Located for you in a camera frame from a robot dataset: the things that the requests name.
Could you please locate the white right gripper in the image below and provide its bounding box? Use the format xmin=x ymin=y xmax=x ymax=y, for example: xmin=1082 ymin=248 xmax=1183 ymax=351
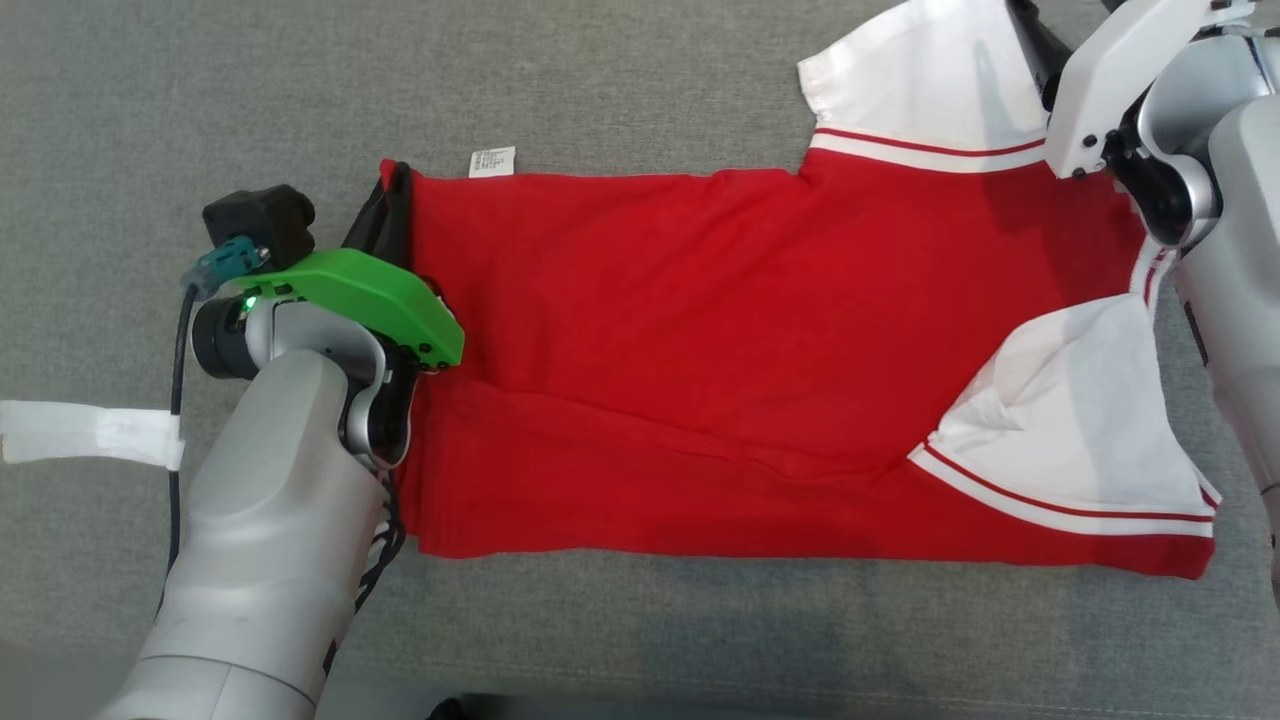
xmin=1005 ymin=0 xmax=1257 ymax=182

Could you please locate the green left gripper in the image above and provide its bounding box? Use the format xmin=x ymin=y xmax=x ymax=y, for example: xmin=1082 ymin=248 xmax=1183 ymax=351
xmin=237 ymin=160 xmax=467 ymax=374

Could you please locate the red white jersey shirt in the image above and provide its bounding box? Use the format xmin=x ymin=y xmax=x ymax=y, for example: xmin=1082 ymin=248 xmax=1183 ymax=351
xmin=378 ymin=0 xmax=1224 ymax=582

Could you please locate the white tape tag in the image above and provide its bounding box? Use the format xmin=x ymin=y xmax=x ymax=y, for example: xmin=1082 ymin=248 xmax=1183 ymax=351
xmin=0 ymin=399 xmax=187 ymax=472

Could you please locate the teal left camera connector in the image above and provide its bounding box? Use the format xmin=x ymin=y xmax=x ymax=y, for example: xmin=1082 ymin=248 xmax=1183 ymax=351
xmin=182 ymin=236 xmax=270 ymax=302

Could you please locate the black left camera cable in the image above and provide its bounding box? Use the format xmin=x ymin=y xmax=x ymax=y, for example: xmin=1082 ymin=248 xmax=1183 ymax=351
xmin=155 ymin=284 xmax=202 ymax=613

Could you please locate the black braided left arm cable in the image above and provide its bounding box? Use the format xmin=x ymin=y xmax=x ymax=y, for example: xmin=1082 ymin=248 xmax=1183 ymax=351
xmin=323 ymin=478 xmax=407 ymax=683

